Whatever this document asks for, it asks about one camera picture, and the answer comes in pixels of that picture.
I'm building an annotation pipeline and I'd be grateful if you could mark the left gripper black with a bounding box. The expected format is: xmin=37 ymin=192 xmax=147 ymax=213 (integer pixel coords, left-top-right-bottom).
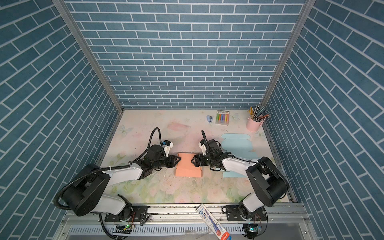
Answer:
xmin=151 ymin=154 xmax=183 ymax=170

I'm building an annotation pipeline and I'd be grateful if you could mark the pink cardboard box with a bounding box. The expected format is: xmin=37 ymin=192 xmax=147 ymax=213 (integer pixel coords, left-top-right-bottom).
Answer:
xmin=175 ymin=153 xmax=202 ymax=178

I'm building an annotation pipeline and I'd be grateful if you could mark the light blue cardboard box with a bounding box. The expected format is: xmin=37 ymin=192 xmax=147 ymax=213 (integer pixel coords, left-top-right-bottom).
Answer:
xmin=221 ymin=134 xmax=259 ymax=160

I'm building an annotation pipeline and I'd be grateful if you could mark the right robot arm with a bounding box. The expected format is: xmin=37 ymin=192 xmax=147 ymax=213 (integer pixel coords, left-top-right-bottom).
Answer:
xmin=191 ymin=131 xmax=290 ymax=220

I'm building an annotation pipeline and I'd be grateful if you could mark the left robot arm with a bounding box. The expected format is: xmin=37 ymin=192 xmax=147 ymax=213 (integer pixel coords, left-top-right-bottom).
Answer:
xmin=53 ymin=140 xmax=181 ymax=222

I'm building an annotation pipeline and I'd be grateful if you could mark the toothpaste tube box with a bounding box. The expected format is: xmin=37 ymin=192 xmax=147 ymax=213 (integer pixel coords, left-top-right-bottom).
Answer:
xmin=196 ymin=204 xmax=232 ymax=240

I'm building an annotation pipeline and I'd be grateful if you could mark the coloured marker pack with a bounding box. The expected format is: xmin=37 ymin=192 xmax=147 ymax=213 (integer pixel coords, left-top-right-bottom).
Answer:
xmin=216 ymin=110 xmax=230 ymax=126

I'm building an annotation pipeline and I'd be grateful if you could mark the pink pencil cup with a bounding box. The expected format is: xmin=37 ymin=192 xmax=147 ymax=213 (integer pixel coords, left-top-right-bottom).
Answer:
xmin=246 ymin=117 xmax=264 ymax=132

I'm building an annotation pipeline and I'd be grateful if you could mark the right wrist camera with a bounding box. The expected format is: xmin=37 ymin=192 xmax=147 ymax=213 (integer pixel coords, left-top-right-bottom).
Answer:
xmin=199 ymin=140 xmax=208 ymax=156

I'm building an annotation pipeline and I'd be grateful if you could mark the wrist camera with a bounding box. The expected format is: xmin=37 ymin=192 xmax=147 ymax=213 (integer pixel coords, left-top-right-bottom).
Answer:
xmin=162 ymin=140 xmax=174 ymax=157
xmin=199 ymin=140 xmax=208 ymax=156

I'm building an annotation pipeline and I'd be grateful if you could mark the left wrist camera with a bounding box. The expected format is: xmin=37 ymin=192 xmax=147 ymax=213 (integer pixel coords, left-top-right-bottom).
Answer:
xmin=162 ymin=140 xmax=174 ymax=157

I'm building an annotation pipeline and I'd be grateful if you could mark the aluminium mounting rail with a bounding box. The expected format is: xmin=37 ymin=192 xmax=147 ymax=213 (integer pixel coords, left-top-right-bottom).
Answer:
xmin=53 ymin=203 xmax=319 ymax=240

